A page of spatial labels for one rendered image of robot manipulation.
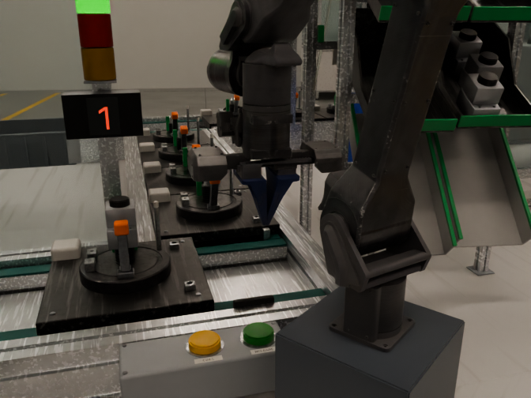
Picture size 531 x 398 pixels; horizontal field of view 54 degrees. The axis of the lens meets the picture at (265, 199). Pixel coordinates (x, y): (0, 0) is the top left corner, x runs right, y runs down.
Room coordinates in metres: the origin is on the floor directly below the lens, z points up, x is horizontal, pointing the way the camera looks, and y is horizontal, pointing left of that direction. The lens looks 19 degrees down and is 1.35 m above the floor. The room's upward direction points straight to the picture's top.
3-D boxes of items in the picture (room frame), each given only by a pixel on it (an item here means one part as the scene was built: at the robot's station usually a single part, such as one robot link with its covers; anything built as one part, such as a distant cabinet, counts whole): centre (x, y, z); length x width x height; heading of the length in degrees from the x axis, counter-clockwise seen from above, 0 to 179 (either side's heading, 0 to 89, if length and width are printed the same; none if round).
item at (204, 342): (0.56, 0.08, 0.96); 0.04 x 0.04 x 0.02
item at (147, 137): (1.74, 0.31, 1.01); 0.24 x 0.24 x 0.13; 15
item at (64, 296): (0.74, 0.22, 0.96); 0.24 x 0.24 x 0.02; 15
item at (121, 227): (0.70, 0.21, 1.04); 0.04 x 0.02 x 0.08; 15
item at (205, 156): (0.62, 0.00, 1.22); 0.19 x 0.06 x 0.08; 105
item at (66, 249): (0.81, 0.34, 0.97); 0.05 x 0.05 x 0.04; 15
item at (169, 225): (1.04, 0.12, 1.01); 0.24 x 0.24 x 0.13; 15
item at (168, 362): (0.56, 0.08, 0.93); 0.21 x 0.07 x 0.06; 105
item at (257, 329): (0.58, 0.01, 0.96); 0.04 x 0.04 x 0.02
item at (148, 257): (0.74, 0.22, 0.98); 0.14 x 0.14 x 0.02
